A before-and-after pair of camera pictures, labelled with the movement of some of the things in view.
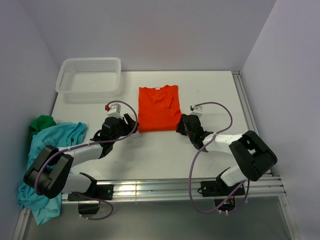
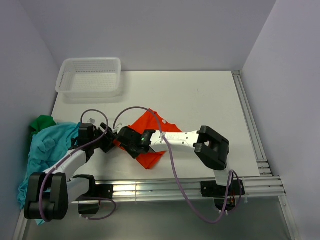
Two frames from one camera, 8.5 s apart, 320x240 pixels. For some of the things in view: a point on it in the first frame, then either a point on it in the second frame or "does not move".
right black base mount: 220,190 does not move
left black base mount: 97,192 does not move
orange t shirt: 158,108 to 148,121
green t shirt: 42,122 does not move
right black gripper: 180,125 to 134,154
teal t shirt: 45,210 does not move
